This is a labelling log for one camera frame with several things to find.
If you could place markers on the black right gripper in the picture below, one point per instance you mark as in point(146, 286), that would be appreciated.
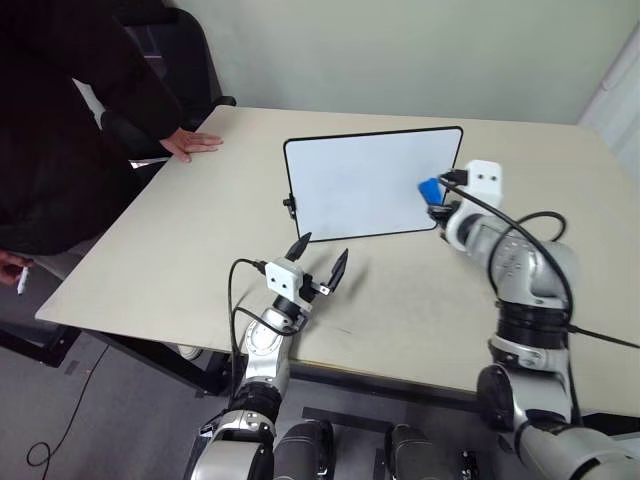
point(450, 210)

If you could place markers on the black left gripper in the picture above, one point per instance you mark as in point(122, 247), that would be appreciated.
point(310, 287)

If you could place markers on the blue whiteboard eraser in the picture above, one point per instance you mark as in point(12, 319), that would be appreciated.
point(431, 191)

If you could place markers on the white marker pen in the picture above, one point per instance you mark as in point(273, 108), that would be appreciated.
point(23, 282)

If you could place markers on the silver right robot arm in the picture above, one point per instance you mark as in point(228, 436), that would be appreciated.
point(530, 270)

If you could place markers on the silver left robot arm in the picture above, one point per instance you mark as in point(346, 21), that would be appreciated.
point(260, 350)

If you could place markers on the person's left forearm dark sleeve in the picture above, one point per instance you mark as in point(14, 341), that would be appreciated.
point(145, 95)

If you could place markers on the black whiteboard stand knob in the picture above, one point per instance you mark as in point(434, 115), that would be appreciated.
point(289, 204)

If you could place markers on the black-framed whiteboard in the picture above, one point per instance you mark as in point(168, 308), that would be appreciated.
point(365, 185)

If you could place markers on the person's left hand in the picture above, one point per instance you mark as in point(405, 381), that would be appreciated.
point(192, 142)

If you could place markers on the person's right hand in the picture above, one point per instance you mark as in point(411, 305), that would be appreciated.
point(11, 267)

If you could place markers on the white shoe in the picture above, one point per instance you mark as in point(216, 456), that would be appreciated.
point(190, 352)

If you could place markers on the black floor strip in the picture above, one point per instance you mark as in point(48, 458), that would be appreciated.
point(345, 419)

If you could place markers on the dark rounded robot shape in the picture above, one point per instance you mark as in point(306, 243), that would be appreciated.
point(420, 455)
point(302, 450)

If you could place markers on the black office chair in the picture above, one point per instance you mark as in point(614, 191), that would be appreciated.
point(195, 60)

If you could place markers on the person's dark clothed body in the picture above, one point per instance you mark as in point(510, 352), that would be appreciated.
point(45, 150)

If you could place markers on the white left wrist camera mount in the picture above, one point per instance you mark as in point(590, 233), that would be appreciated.
point(282, 277)

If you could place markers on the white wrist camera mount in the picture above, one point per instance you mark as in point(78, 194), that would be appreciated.
point(485, 182)
point(282, 277)

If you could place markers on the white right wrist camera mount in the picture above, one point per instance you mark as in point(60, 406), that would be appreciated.
point(485, 182)

